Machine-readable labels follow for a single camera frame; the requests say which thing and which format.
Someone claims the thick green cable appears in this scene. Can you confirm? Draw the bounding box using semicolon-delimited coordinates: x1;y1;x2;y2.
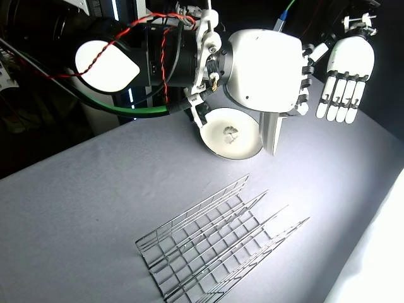
18;53;173;120

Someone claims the silver wire dish rack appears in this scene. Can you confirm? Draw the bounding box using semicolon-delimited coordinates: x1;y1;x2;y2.
134;173;311;303

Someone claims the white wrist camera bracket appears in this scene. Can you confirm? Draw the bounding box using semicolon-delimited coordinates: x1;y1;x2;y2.
342;13;378;37
184;8;222;127

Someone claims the spare white robotic hand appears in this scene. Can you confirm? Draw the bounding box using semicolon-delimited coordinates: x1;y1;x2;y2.
174;1;203;16

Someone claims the right white wrist camera bracket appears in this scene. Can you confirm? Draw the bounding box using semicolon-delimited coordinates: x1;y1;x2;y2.
184;8;222;127

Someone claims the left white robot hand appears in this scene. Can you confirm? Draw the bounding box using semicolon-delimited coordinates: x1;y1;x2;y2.
307;34;376;125

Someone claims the left white wrist camera bracket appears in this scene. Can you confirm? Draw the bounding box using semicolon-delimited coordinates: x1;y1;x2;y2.
342;13;378;37

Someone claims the red black twisted wire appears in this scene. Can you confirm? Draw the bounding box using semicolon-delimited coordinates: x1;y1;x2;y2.
47;12;196;105

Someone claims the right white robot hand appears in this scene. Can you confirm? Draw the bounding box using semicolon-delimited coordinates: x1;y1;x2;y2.
220;28;314;116

